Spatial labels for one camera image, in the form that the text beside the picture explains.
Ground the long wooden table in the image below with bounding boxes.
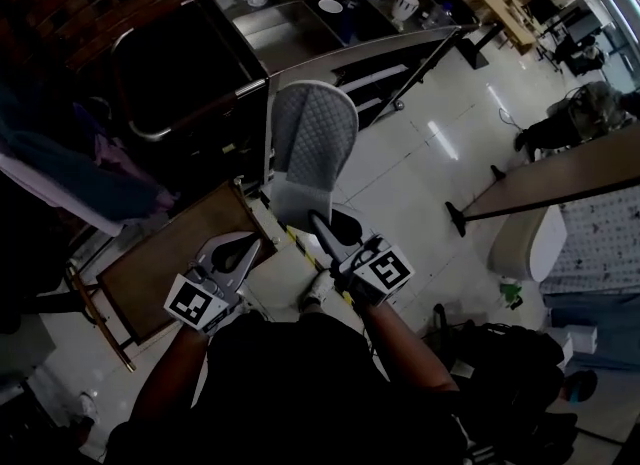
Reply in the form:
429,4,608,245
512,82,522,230
444,121,640,239

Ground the person's left forearm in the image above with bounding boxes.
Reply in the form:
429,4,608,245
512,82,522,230
128,321,214,427

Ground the light wooden desk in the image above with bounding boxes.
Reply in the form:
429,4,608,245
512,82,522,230
477,0,540,57

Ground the person's white shoe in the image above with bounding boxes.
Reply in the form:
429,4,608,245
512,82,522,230
298,271,335,313

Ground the person's right forearm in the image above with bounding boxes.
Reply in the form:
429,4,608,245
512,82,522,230
355,298,460,397

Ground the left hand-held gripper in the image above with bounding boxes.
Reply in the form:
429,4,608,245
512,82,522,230
163,231,262,332

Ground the white cardboard box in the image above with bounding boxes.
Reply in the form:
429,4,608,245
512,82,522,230
548,323,600,372

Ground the grey quilted slipper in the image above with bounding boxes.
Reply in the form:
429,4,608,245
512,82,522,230
268,79,361,235

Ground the white patterned cup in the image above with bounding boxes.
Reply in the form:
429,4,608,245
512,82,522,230
391,0,421,22

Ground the black table stand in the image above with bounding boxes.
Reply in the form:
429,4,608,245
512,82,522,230
457,20,504,72

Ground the pile of blue purple clothes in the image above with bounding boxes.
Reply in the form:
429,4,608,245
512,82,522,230
0,72,181,239

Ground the person's black clothing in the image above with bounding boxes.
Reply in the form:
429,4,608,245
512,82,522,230
102,305,481,465

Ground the black backpack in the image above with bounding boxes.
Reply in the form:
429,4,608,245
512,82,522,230
432,302,581,465

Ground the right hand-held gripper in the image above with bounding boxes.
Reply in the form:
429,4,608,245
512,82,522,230
306,204,417,310

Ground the green plastic toy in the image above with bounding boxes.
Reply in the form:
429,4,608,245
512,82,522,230
498,276,525,311

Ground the brown wooden side table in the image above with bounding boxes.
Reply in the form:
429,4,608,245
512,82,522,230
64,180,279,373

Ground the white dotted cloth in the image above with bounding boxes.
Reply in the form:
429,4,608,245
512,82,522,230
540,185,640,297

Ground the white round stool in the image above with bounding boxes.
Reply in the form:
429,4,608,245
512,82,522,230
486,204,570,284

